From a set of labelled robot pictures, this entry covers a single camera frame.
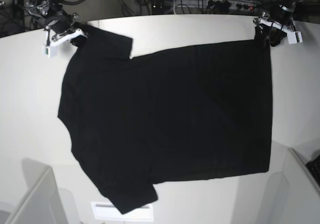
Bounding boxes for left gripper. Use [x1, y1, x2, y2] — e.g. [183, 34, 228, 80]
[253, 5, 295, 47]

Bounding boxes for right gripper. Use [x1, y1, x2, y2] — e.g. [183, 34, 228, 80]
[44, 13, 88, 46]

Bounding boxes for black T-shirt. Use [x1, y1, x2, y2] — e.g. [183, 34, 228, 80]
[57, 25, 273, 214]

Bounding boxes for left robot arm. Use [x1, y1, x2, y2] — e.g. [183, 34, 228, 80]
[253, 0, 303, 47]

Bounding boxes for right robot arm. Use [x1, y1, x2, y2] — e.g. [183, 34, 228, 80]
[25, 0, 87, 51]

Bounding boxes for white power strip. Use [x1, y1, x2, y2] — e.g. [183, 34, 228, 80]
[173, 0, 260, 15]

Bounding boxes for black keyboard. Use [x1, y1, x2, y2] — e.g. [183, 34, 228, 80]
[306, 156, 320, 184]

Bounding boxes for grey partition panel left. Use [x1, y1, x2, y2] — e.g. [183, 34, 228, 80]
[0, 158, 81, 223]

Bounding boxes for grey partition panel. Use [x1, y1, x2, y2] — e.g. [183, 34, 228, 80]
[0, 158, 81, 223]
[261, 149, 320, 223]

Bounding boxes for grey partition panel right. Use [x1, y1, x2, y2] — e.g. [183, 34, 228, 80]
[261, 149, 320, 223]

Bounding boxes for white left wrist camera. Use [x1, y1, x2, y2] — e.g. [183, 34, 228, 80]
[287, 31, 303, 44]

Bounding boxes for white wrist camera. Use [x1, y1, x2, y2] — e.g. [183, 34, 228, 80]
[287, 31, 303, 44]
[42, 44, 58, 58]

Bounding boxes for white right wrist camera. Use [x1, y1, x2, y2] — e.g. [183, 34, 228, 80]
[42, 44, 58, 58]

